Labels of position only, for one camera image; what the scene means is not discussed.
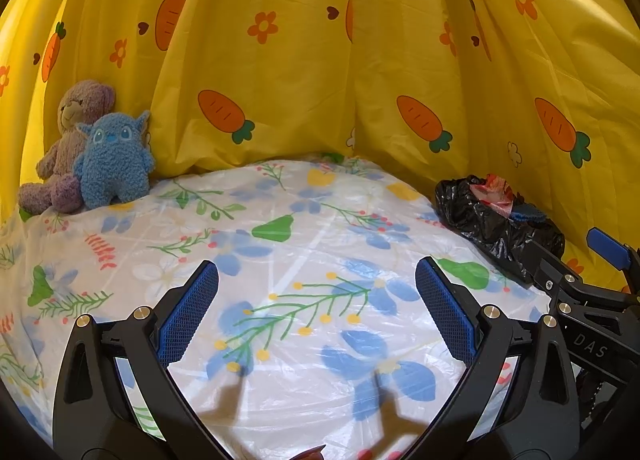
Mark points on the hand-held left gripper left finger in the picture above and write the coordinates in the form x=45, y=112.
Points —
x=187, y=320

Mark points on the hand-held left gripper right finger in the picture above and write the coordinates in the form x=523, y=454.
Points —
x=447, y=320

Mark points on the blue item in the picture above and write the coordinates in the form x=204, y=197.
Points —
x=527, y=213

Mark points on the yellow carrot-print curtain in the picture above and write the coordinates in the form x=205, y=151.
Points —
x=320, y=40

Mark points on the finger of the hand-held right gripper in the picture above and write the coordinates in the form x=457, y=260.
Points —
x=555, y=275
x=607, y=245

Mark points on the floral plastic table cover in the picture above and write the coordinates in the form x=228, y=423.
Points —
x=310, y=240

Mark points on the purple teddy bear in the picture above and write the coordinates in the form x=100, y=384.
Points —
x=75, y=110

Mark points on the blue plush monster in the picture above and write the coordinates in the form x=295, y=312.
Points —
x=115, y=160

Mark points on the red wrapper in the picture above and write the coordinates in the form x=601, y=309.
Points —
x=492, y=192

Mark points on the bin with black liner bag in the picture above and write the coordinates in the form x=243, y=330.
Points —
x=480, y=230

